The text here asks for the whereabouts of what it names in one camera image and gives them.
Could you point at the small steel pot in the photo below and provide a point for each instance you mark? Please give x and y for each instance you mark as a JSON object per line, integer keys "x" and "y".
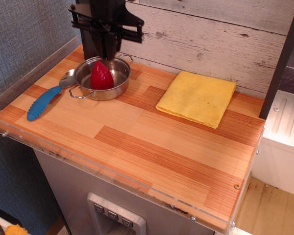
{"x": 120, "y": 69}

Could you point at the yellow folded cloth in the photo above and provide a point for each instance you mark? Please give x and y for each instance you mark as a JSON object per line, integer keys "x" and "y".
{"x": 197, "y": 98}

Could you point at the silver dispenser panel with buttons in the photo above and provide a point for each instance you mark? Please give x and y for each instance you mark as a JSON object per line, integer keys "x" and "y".
{"x": 109, "y": 217}

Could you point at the dark vertical post left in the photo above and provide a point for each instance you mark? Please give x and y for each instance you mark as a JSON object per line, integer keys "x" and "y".
{"x": 86, "y": 37}

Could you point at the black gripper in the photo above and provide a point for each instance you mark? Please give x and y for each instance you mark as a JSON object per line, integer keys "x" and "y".
{"x": 111, "y": 17}

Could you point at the dark vertical post right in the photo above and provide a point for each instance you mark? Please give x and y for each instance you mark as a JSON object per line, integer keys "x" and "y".
{"x": 278, "y": 73}

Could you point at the blue handled metal spoon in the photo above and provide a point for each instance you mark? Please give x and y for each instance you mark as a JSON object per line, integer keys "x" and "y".
{"x": 39, "y": 105}

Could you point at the red toy pepper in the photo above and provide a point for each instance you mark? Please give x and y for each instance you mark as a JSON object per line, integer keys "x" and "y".
{"x": 101, "y": 77}

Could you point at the white toy sink unit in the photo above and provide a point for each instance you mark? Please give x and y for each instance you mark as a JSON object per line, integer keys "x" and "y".
{"x": 274, "y": 161}

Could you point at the clear acrylic edge guard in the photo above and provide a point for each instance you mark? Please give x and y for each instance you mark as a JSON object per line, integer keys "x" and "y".
{"x": 195, "y": 171}

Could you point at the grey toy cabinet front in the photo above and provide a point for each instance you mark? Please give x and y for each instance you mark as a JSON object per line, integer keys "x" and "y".
{"x": 71, "y": 184}

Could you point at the dark vertical post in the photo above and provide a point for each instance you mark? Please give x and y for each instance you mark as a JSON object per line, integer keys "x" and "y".
{"x": 86, "y": 37}
{"x": 278, "y": 73}

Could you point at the yellow object bottom left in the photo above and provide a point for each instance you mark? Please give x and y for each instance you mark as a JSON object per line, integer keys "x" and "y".
{"x": 13, "y": 230}

